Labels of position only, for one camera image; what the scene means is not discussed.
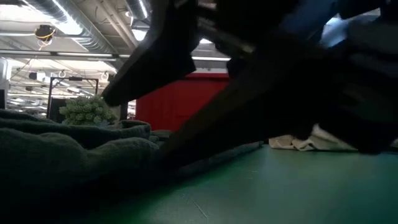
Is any dark green button shirt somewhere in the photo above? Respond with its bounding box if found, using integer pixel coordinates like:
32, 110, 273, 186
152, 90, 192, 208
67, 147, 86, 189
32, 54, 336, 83
0, 108, 264, 224

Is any pale green artificial plant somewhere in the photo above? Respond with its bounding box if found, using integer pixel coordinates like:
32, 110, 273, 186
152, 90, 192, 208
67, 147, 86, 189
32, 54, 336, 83
58, 95, 119, 127

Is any cream folded garment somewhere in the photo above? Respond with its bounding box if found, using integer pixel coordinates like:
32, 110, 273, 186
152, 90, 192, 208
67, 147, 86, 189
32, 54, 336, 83
268, 123, 398, 152

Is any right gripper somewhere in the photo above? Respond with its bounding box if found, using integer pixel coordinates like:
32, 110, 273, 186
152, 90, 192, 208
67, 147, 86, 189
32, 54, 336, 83
198, 0, 398, 155

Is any red plastic laundry bin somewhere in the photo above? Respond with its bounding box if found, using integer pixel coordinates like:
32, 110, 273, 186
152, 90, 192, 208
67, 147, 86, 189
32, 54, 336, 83
135, 73, 231, 132

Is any yellow black ceiling reel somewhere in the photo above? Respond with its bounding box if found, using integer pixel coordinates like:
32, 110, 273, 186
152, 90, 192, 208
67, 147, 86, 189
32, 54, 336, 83
33, 24, 57, 43

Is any black metal frame stand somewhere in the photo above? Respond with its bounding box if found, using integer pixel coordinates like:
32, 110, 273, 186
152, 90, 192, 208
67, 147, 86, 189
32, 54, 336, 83
46, 77, 100, 121

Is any long ceiling light strip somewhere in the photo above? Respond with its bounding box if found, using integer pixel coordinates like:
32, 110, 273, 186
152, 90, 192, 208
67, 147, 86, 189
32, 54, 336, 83
0, 49, 231, 62

